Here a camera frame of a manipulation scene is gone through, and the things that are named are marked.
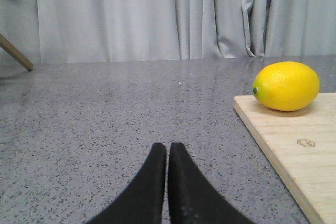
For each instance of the grey curtain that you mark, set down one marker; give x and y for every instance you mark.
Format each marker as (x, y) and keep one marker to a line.
(67, 31)

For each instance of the wooden cutting board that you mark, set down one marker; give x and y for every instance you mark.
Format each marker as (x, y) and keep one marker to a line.
(300, 146)

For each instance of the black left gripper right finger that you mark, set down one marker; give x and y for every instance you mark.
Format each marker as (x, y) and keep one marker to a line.
(191, 198)

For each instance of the wooden leg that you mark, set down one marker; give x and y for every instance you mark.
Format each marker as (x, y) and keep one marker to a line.
(15, 53)

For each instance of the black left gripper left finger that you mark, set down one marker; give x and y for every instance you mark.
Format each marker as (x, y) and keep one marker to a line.
(142, 200)

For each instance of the yellow lemon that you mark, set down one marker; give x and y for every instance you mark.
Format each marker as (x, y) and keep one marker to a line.
(286, 86)

